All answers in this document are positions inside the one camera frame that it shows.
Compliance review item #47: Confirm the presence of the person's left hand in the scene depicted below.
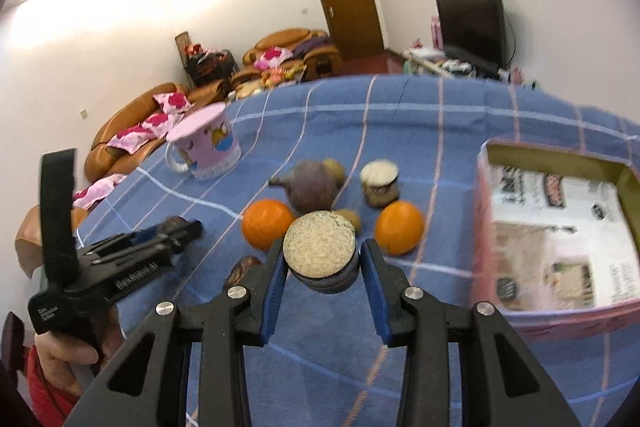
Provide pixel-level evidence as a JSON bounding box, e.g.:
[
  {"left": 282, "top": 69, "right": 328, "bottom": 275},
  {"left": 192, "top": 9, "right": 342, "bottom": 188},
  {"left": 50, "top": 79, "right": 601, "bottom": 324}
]
[{"left": 35, "top": 308, "right": 124, "bottom": 397}]

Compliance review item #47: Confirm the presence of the white TV stand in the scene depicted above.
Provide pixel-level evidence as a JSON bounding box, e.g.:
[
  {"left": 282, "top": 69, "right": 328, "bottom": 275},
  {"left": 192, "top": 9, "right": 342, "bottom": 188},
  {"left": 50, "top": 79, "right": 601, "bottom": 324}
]
[{"left": 400, "top": 48, "right": 511, "bottom": 82}]

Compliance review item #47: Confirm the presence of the brown leather long sofa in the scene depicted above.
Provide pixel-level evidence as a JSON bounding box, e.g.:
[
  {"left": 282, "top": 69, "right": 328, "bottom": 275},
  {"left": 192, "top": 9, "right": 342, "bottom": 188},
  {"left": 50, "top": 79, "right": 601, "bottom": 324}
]
[{"left": 84, "top": 79, "right": 231, "bottom": 183}]

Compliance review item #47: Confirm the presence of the cluttered coffee table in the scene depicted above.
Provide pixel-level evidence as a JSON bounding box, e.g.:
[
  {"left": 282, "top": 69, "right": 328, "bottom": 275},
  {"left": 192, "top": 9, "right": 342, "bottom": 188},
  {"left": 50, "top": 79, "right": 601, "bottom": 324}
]
[{"left": 227, "top": 65, "right": 307, "bottom": 102}]

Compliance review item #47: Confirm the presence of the orange fruit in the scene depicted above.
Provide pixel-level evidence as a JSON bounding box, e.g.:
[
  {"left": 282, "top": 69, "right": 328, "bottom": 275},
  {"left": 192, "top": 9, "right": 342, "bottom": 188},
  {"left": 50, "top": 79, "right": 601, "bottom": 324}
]
[
  {"left": 374, "top": 200, "right": 425, "bottom": 257},
  {"left": 241, "top": 199, "right": 296, "bottom": 253}
]

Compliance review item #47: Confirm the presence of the purple round fruit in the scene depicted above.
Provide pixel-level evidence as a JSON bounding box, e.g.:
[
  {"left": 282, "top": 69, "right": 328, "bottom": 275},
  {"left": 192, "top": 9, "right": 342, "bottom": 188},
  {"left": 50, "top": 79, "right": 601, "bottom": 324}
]
[{"left": 268, "top": 160, "right": 338, "bottom": 215}]

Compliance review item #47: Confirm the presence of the brown leather armchair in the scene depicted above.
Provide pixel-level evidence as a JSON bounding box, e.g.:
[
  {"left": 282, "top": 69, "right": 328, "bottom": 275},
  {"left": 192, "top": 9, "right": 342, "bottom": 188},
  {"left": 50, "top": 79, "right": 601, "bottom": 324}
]
[{"left": 236, "top": 28, "right": 344, "bottom": 80}]

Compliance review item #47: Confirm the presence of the black chair with clothes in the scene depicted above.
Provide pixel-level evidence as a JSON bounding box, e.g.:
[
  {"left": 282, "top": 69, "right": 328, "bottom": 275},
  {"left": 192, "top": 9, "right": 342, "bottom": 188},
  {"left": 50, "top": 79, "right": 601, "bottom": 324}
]
[{"left": 175, "top": 31, "right": 240, "bottom": 88}]

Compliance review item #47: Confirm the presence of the brown kiwi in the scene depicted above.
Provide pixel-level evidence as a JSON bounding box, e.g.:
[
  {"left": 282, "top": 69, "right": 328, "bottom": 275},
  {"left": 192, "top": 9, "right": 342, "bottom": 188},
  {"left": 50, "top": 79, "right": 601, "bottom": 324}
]
[
  {"left": 334, "top": 208, "right": 362, "bottom": 235},
  {"left": 322, "top": 158, "right": 346, "bottom": 187}
]

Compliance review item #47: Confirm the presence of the black television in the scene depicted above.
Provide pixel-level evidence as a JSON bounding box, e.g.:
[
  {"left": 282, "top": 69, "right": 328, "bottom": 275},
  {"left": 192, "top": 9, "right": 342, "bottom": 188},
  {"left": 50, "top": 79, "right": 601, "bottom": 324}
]
[{"left": 436, "top": 0, "right": 508, "bottom": 67}]

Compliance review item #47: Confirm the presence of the pink tin box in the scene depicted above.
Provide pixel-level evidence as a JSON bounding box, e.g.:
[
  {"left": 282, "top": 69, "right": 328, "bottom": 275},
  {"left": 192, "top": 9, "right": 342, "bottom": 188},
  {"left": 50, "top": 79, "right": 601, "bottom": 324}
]
[{"left": 471, "top": 140, "right": 639, "bottom": 340}]

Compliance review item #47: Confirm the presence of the jar with beige lid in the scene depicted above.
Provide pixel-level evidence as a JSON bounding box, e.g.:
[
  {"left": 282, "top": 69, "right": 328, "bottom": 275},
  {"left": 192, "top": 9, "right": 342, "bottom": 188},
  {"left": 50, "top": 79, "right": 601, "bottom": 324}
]
[
  {"left": 282, "top": 210, "right": 359, "bottom": 295},
  {"left": 360, "top": 159, "right": 400, "bottom": 208}
]

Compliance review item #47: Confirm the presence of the pink cartoon mug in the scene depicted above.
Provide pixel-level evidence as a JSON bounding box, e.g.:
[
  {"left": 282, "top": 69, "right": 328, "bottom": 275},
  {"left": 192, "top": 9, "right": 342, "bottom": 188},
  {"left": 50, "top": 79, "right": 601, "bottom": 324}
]
[{"left": 165, "top": 103, "right": 242, "bottom": 180}]

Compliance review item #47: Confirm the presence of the dark brown wrinkled fruit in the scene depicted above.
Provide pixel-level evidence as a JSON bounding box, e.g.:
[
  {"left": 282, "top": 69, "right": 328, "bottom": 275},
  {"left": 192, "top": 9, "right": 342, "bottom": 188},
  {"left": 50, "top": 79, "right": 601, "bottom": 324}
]
[{"left": 222, "top": 256, "right": 262, "bottom": 291}]

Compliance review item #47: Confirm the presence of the pink floral cushion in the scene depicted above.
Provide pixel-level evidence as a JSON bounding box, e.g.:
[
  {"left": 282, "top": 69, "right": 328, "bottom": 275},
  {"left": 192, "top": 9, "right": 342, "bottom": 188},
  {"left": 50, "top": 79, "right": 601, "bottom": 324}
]
[{"left": 153, "top": 91, "right": 193, "bottom": 115}]

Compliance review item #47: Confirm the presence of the brown wooden door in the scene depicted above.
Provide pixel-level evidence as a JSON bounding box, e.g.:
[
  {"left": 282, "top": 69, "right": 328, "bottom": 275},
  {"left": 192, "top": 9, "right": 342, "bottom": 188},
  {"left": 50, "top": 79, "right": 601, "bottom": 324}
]
[{"left": 320, "top": 0, "right": 384, "bottom": 58}]

